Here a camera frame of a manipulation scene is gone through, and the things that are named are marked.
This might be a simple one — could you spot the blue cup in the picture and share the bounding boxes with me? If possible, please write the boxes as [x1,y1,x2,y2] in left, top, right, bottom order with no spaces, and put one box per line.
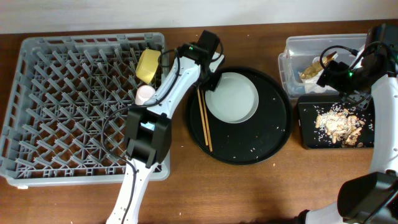
[140,122,155,131]

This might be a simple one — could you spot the round black tray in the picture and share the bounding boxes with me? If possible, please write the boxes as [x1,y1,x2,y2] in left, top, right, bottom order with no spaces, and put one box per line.
[185,67,293,165]

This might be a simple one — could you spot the food scraps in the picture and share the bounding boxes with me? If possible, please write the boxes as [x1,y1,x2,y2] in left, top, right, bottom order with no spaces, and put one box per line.
[313,103,374,148]

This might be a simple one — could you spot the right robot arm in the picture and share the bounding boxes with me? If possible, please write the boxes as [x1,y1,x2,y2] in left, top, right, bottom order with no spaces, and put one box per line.
[292,24,397,223]

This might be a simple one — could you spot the grey plate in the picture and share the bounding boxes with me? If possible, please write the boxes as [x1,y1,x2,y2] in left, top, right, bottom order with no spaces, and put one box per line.
[205,72,259,124]

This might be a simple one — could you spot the grey dishwasher rack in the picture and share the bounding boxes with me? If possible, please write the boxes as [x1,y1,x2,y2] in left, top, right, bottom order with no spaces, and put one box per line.
[1,32,166,189]

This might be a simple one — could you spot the pink cup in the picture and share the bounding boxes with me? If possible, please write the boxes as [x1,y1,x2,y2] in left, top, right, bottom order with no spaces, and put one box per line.
[135,85,155,105]

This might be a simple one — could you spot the yellow bowl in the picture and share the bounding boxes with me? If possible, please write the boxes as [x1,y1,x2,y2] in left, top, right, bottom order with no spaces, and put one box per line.
[136,49,161,84]

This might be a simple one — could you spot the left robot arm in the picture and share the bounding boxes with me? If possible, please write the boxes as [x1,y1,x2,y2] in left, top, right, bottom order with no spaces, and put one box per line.
[103,30,224,223]

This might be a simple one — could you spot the wooden chopstick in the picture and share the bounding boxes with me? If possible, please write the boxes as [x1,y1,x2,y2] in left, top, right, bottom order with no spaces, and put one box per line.
[201,91,213,153]
[197,88,209,146]

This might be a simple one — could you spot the clear plastic bin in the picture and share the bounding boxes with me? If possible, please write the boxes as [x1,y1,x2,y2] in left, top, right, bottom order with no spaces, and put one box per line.
[278,34,367,100]

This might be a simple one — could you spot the white tissue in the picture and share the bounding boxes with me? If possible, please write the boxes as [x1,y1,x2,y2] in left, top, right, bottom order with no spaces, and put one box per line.
[301,75,330,93]

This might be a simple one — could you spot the black rectangular tray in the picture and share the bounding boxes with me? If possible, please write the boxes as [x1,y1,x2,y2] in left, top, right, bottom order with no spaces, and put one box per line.
[297,95,375,149]

